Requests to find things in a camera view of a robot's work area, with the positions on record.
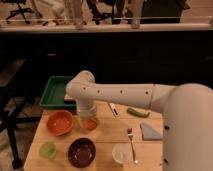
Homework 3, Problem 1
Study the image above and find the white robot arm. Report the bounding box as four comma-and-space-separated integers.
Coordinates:
66, 70, 213, 171

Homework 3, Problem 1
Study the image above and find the green pepper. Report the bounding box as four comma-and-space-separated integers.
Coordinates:
127, 108, 150, 118

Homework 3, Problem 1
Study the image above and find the orange apple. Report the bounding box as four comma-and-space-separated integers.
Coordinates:
83, 119, 98, 130

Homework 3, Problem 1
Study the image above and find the orange bowl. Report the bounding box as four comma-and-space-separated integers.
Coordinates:
46, 110, 73, 136

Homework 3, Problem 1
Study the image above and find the silver fork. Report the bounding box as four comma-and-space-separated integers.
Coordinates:
127, 128, 138, 164

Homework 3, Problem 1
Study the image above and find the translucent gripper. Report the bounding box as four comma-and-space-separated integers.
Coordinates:
79, 115, 98, 129

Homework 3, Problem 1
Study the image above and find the green plastic cup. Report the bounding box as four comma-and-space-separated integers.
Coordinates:
39, 142, 56, 160

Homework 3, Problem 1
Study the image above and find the dark side chair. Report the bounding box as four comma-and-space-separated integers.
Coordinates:
0, 59, 40, 169

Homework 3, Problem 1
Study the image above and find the black office chair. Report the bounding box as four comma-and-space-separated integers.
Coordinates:
1, 0, 35, 24

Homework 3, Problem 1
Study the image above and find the blue folded cloth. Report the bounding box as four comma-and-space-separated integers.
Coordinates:
140, 123, 163, 141

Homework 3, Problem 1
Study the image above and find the tan rectangular block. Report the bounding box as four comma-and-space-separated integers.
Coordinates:
64, 94, 74, 102

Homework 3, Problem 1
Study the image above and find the green plastic tray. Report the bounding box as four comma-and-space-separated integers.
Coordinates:
40, 76, 76, 110

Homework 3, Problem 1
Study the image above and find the dark purple bowl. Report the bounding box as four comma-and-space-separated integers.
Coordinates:
67, 138, 96, 168

